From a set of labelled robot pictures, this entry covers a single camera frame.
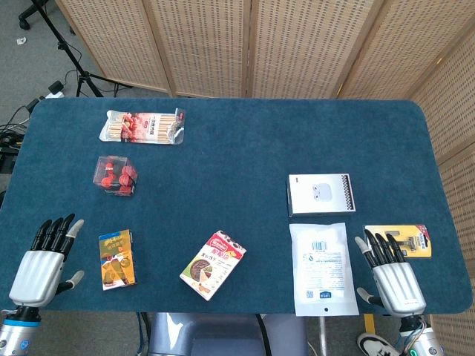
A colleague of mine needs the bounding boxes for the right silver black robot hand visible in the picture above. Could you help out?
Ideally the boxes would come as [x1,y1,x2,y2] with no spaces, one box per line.
[354,228,428,317]

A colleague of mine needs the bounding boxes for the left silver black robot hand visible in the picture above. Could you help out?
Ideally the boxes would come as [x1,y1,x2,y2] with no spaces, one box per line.
[7,213,85,309]

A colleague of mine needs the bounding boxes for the transparent box of red capsules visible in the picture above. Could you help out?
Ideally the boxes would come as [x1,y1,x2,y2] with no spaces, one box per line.
[92,155,139,197]

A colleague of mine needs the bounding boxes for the yellow blue snack box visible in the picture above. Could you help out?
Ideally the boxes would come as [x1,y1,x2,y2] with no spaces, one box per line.
[98,228,137,291]

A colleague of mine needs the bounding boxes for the white earbuds box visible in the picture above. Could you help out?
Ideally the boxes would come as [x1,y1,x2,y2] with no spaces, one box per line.
[286,173,358,218]

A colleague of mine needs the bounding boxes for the red white biscuit box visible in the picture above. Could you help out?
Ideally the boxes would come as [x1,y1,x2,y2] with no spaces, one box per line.
[179,229,247,302]

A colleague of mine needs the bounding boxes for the yellow razor blister pack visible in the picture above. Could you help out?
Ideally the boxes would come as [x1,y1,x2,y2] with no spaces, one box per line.
[362,223,433,260]

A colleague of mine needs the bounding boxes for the white black sneaker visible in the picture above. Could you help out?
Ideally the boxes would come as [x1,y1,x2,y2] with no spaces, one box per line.
[357,332,400,356]

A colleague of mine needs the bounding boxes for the white plastic pouch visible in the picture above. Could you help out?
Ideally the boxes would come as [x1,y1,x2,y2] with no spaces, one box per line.
[289,222,360,317]

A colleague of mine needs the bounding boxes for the white metal pole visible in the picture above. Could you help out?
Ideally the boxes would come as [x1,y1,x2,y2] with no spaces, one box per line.
[318,316,330,356]

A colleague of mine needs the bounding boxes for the grey robot torso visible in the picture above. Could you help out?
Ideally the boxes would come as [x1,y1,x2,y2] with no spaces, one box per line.
[148,312,311,356]

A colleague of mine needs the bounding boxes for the biscuit stick packet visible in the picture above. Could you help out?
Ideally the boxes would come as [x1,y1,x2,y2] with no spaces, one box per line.
[98,108,186,145]

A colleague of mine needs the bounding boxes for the blue table cloth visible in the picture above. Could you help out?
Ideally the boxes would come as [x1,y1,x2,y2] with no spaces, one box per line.
[0,96,469,316]

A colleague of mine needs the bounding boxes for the black tripod stand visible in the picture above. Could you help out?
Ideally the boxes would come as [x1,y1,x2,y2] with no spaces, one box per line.
[31,0,133,98]

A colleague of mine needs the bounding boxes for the black office chair base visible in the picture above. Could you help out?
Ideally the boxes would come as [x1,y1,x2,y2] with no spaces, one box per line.
[18,0,79,36]

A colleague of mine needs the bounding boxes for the wicker folding screen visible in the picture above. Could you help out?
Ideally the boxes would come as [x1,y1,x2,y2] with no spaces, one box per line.
[55,0,475,356]

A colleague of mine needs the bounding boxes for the blue cable under table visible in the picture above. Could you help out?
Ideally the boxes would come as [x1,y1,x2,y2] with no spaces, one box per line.
[135,312,149,356]

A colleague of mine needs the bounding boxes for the black floor cable bundle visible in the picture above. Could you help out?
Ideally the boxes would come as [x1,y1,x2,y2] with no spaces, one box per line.
[0,103,34,175]

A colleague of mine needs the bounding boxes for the black torso cable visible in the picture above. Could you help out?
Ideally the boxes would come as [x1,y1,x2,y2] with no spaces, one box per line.
[255,314,270,356]

